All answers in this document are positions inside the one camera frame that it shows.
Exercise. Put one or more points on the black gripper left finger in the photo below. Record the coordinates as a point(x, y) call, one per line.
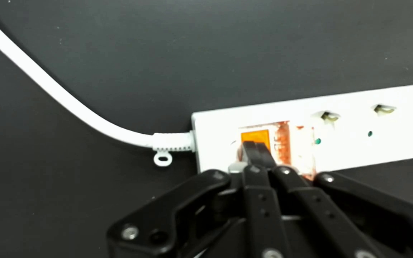
point(167, 215)

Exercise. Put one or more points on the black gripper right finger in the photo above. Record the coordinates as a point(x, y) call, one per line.
point(339, 209)

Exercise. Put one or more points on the white power strip orange switch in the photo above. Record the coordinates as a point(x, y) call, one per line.
point(358, 133)

